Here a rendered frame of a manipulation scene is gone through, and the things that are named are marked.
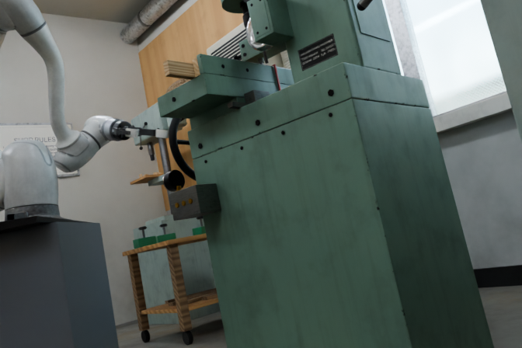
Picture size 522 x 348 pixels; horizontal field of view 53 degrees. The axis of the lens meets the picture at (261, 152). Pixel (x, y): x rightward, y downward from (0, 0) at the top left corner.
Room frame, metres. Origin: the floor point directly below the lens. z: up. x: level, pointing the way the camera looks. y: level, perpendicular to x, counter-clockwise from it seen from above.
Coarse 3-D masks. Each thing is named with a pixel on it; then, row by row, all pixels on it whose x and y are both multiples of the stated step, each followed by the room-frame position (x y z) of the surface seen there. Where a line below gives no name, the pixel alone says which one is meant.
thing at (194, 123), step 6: (228, 102) 1.44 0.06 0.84; (240, 102) 1.42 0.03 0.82; (216, 108) 1.47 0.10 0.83; (222, 108) 1.45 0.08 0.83; (204, 114) 1.50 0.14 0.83; (210, 114) 1.49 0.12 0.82; (216, 114) 1.47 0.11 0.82; (222, 114) 1.46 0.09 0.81; (192, 120) 1.54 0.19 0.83; (198, 120) 1.52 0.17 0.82; (204, 120) 1.51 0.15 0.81; (210, 120) 1.49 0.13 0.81; (192, 126) 1.54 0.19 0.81; (198, 126) 1.53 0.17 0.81
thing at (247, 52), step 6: (240, 42) 1.59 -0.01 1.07; (246, 42) 1.58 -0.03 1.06; (240, 48) 1.60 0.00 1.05; (246, 48) 1.58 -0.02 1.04; (252, 48) 1.56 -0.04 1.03; (270, 48) 1.52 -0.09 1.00; (276, 48) 1.53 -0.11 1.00; (282, 48) 1.55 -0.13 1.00; (246, 54) 1.58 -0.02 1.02; (252, 54) 1.57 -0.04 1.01; (258, 54) 1.56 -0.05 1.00; (270, 54) 1.58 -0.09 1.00; (276, 54) 1.59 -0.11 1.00; (246, 60) 1.59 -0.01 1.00; (252, 60) 1.60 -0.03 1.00; (258, 60) 1.59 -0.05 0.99; (264, 60) 1.62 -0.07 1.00
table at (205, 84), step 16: (192, 80) 1.36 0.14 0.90; (208, 80) 1.34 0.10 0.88; (224, 80) 1.39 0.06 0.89; (240, 80) 1.44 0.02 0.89; (160, 96) 1.45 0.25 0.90; (176, 96) 1.41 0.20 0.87; (192, 96) 1.37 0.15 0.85; (208, 96) 1.36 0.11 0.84; (224, 96) 1.39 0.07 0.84; (240, 96) 1.43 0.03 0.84; (160, 112) 1.46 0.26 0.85; (176, 112) 1.44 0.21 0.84; (192, 112) 1.48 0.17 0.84
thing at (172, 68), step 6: (168, 60) 1.29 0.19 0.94; (168, 66) 1.29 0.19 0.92; (174, 66) 1.30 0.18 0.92; (180, 66) 1.32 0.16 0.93; (186, 66) 1.33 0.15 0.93; (192, 66) 1.35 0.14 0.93; (168, 72) 1.29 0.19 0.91; (174, 72) 1.30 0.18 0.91; (180, 72) 1.31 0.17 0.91; (186, 72) 1.33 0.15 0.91; (192, 72) 1.35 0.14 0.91; (186, 78) 1.35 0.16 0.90; (192, 78) 1.36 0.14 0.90
